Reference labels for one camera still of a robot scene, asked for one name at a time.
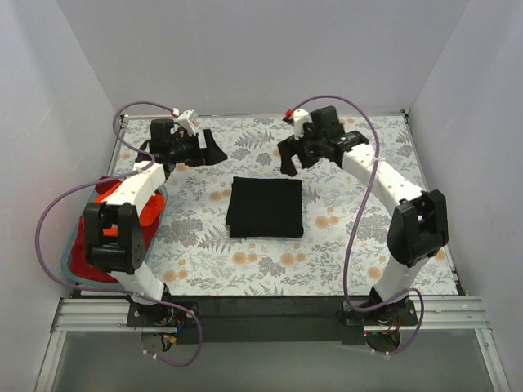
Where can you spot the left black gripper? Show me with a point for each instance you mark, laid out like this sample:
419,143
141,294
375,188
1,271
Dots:
202,148

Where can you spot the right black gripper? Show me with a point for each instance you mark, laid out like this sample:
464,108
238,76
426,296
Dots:
297,151

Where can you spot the black t shirt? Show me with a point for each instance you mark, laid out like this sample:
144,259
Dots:
265,208

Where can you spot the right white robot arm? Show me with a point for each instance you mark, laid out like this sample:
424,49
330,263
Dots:
419,224

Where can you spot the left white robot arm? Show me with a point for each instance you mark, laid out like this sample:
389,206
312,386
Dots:
123,257

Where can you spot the orange t shirt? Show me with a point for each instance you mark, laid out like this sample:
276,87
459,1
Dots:
149,216

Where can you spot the dark red t shirt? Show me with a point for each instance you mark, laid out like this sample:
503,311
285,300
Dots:
81,265

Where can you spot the teal plastic basket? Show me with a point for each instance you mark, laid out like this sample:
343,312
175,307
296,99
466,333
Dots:
65,257

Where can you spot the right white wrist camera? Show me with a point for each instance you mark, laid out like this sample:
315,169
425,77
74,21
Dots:
298,118

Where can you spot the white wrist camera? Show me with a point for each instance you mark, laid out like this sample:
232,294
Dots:
187,120
298,118

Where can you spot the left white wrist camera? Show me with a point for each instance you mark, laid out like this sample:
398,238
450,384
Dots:
187,120

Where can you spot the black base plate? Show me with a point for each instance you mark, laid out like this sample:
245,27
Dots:
262,319

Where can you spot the aluminium rail frame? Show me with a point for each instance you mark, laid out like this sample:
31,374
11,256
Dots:
451,348

